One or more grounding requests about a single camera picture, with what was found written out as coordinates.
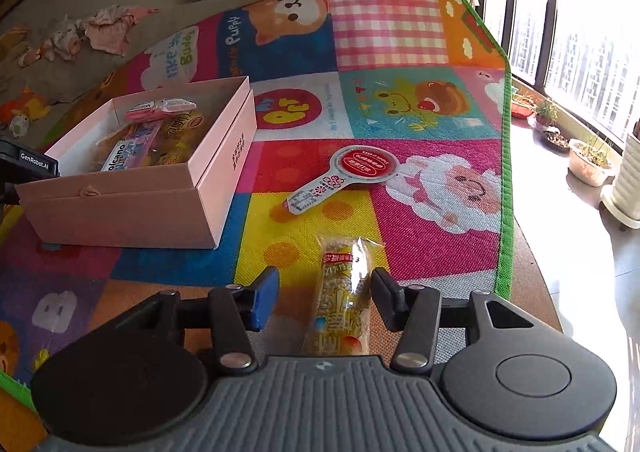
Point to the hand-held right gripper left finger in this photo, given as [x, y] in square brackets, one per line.
[265, 298]

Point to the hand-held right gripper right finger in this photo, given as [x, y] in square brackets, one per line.
[387, 299]

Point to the yellow rice bar packet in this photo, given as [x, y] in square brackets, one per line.
[340, 292]

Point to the orange bun packet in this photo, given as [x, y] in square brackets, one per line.
[109, 145]

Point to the blue and white snack packet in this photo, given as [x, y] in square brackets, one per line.
[127, 152]

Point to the pink cardboard box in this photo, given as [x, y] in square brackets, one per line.
[125, 212]

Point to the red round paddle-shaped packet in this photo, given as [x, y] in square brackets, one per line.
[362, 167]

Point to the pink snack packet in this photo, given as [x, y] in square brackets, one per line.
[160, 108]

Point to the yellow snack packet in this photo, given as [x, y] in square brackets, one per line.
[182, 132]

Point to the orange plush toy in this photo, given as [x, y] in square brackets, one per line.
[22, 110]

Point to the colourful cartoon play mat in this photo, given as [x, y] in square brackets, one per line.
[425, 217]

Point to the grey bed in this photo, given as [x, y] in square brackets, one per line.
[70, 80]

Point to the white patterned baby cloth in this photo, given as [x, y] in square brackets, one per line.
[57, 40]

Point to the pink baby clothes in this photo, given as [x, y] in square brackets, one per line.
[117, 27]

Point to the dark plant pot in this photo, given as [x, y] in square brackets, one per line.
[556, 141]

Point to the red plant pot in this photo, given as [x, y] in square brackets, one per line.
[522, 108]

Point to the small potted green plant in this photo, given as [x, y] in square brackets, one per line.
[546, 117]

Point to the pink plant pot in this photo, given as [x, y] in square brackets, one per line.
[590, 165]

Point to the white ribbed plant pot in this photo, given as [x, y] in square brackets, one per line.
[627, 182]

